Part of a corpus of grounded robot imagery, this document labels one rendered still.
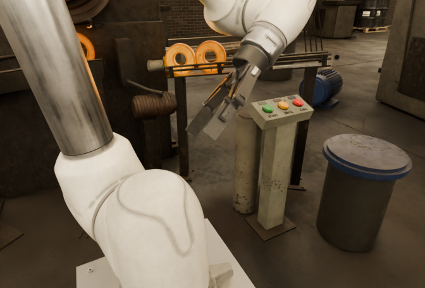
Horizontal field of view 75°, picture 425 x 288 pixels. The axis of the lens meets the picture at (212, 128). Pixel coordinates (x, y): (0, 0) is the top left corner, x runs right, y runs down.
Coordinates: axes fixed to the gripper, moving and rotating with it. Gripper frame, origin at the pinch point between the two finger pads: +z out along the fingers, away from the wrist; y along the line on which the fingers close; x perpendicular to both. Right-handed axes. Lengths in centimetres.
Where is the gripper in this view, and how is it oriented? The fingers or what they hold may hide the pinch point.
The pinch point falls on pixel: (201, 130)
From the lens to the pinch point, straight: 57.6
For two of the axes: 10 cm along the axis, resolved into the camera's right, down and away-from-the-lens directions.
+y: 3.2, 0.1, -9.5
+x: 7.6, 6.0, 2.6
